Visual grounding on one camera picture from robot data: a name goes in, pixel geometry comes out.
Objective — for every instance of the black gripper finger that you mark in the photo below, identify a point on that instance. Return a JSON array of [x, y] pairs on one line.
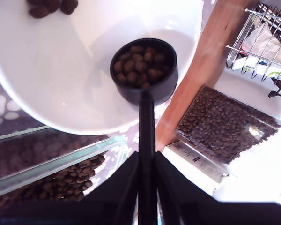
[[117, 187], [178, 187]]

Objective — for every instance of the black plastic measuring scoop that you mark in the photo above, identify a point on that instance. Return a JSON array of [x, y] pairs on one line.
[[146, 117]]

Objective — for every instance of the brown cat kibble portion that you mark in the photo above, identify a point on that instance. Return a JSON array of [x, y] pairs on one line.
[[140, 68]]

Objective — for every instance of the brown cat kibble heap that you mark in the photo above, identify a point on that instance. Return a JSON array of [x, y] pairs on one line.
[[68, 178]]

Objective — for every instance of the white paw-print ceramic cat bowl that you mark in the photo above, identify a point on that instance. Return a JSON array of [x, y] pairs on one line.
[[61, 70]]

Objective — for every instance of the clear glass rectangular dish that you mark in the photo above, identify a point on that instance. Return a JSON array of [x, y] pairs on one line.
[[49, 159]]

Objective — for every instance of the dark brown stored kibble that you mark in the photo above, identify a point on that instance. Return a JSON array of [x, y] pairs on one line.
[[220, 124]]

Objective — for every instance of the purple paw-print tablecloth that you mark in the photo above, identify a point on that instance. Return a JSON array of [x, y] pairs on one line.
[[4, 110]]

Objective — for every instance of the white green-print sachet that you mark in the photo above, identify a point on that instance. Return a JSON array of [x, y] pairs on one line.
[[271, 75]]

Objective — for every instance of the plain white sachet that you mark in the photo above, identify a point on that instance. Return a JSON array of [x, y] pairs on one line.
[[260, 42]]

